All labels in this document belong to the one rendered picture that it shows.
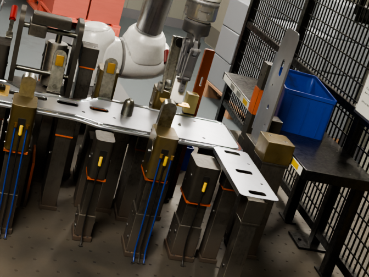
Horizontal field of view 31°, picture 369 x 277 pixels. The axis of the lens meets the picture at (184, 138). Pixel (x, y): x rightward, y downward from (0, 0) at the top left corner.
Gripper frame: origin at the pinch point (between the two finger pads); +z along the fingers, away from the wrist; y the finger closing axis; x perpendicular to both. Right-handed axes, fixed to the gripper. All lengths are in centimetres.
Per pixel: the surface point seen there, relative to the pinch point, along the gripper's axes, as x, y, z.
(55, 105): -32.5, 4.2, 10.1
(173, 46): -1.4, -14.8, -8.4
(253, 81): 43, -60, 7
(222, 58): 130, -381, 70
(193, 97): 7.8, -10.8, 4.3
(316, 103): 43.0, -3.5, -3.6
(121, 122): -14.9, 7.2, 10.1
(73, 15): 5, -536, 93
